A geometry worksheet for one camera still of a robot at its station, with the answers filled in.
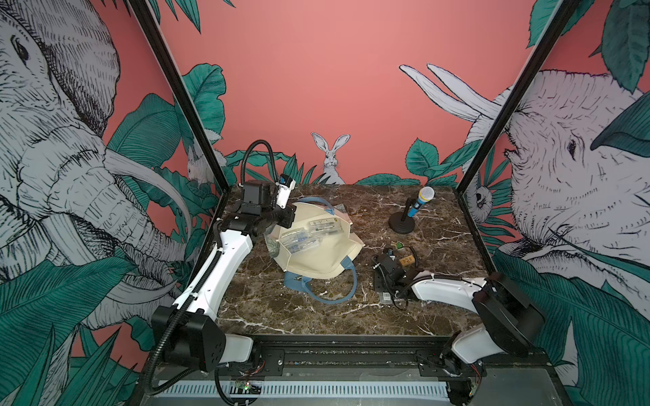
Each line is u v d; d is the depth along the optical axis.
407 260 0.98
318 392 0.70
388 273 0.70
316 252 0.95
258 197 0.58
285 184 0.68
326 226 0.98
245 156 0.56
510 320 0.44
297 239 0.96
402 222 1.07
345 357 0.77
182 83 0.86
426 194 0.88
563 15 0.70
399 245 1.01
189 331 0.41
